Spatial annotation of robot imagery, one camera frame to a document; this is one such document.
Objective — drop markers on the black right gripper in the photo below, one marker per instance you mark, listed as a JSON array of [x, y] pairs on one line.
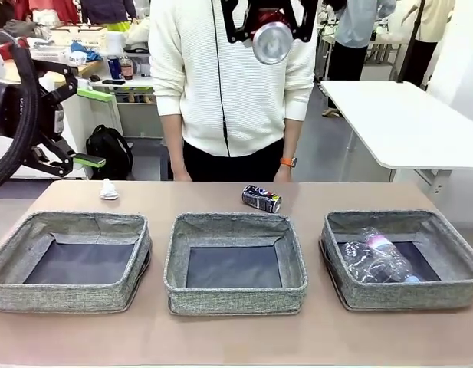
[[272, 4]]

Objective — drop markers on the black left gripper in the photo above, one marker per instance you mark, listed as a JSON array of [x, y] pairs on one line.
[[14, 115]]

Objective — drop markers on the crushed red soda can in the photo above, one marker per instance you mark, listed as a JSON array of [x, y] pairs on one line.
[[272, 42]]

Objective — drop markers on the white tissue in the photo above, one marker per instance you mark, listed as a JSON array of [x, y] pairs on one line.
[[109, 189]]

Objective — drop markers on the crushed clear plastic bottle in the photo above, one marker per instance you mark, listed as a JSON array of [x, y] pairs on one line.
[[355, 262]]

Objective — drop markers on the pink label plastic bottle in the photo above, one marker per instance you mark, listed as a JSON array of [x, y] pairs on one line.
[[389, 257]]

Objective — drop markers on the person left forearm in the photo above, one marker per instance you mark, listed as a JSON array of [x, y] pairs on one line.
[[293, 138]]

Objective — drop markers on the person right forearm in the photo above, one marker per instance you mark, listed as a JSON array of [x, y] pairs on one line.
[[171, 142]]

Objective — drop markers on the person right hand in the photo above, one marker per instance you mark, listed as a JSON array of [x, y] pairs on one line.
[[182, 175]]

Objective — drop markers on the person left hand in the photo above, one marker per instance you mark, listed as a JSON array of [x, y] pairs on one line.
[[283, 175]]

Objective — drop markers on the black backpack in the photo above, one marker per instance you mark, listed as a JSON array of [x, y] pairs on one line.
[[107, 153]]

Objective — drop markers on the black computer mouse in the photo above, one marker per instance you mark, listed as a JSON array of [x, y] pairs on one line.
[[94, 78]]

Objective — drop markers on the white side desk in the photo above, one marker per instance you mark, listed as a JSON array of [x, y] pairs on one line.
[[140, 115]]

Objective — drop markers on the black phone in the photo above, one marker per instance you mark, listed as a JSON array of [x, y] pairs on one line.
[[113, 82]]

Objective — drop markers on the wooden top white desk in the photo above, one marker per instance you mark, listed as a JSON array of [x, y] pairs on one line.
[[86, 69]]

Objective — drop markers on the blue drinks flask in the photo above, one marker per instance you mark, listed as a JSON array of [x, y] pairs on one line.
[[113, 68]]

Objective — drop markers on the dark drink cup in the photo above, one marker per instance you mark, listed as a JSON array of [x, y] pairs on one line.
[[127, 69]]

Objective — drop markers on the blue cloth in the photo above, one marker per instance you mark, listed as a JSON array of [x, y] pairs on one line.
[[84, 51]]

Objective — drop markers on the bystander in light blue shirt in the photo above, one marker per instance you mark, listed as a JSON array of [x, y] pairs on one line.
[[359, 23]]

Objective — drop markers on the white jug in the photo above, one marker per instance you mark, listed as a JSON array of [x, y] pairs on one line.
[[115, 44]]

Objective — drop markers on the person white knit sweater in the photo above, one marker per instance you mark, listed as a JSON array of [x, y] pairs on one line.
[[190, 76]]

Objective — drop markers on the yellow green vest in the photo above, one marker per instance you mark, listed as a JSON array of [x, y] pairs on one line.
[[119, 26]]

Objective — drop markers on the bystander in dark top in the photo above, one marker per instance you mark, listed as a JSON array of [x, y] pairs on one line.
[[106, 9]]

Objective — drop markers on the grey clothes pile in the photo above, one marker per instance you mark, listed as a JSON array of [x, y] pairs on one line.
[[21, 28]]

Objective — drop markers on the red garment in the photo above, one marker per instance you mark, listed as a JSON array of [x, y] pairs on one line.
[[48, 9]]

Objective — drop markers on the black tripod pole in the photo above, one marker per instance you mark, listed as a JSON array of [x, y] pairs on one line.
[[412, 38]]

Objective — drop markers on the orange wrist watch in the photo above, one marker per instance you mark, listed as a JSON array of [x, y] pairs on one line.
[[288, 161]]

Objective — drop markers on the person black trousers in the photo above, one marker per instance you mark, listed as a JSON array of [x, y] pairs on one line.
[[251, 165]]

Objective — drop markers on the large white table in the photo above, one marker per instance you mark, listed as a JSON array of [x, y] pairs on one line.
[[393, 122]]

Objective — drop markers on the bystander in beige top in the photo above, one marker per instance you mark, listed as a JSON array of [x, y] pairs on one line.
[[435, 23]]

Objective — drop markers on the grey woven fabric basket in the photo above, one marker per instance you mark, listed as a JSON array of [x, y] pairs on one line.
[[236, 299], [67, 295], [405, 297]]

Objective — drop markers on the dark blue soda can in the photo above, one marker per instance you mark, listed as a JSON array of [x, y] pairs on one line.
[[261, 198]]

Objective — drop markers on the white box with wooden frame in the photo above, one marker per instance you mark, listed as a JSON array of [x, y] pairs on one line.
[[79, 36]]

